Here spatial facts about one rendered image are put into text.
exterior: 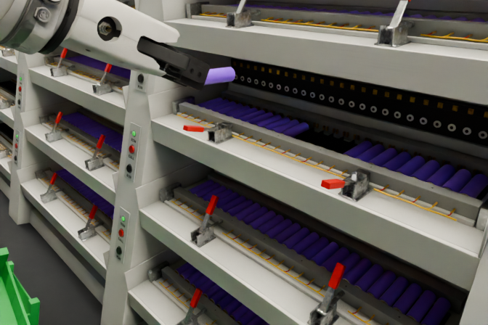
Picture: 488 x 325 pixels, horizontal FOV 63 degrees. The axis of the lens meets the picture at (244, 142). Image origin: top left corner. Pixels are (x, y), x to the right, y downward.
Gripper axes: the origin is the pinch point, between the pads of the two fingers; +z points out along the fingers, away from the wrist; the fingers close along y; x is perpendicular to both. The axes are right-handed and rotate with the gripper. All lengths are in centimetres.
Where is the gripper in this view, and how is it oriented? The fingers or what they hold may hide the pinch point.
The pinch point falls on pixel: (184, 70)
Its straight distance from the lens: 46.7
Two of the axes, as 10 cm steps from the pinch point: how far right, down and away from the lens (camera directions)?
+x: -3.3, 9.4, 0.3
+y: -7.1, -2.7, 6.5
